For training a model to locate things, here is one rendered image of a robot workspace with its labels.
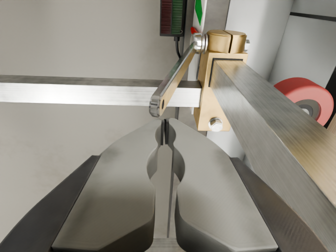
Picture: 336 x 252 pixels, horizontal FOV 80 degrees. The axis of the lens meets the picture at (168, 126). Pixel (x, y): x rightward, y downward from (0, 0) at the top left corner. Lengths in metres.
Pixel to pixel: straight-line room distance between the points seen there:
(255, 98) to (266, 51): 0.41
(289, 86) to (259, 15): 0.29
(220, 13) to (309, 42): 0.18
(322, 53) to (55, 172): 1.71
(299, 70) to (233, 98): 0.33
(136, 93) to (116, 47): 0.89
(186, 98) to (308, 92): 0.15
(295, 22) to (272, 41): 0.06
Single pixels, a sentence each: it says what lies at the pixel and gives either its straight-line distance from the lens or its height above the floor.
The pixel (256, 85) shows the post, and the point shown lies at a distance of 0.20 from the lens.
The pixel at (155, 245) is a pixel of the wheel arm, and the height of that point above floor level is 0.94.
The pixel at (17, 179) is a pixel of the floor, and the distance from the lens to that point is 2.00.
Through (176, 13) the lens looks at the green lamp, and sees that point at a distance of 0.42.
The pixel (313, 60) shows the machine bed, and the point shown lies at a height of 0.75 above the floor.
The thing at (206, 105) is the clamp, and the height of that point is 0.87.
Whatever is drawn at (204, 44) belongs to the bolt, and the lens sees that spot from 0.28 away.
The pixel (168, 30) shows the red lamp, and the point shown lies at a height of 0.70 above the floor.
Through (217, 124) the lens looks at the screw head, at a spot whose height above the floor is 0.88.
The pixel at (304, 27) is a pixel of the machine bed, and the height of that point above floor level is 0.68.
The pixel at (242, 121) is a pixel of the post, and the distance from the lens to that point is 0.17.
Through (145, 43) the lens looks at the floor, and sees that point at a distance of 1.14.
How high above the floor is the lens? 1.12
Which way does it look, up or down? 57 degrees down
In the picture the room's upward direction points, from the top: 178 degrees clockwise
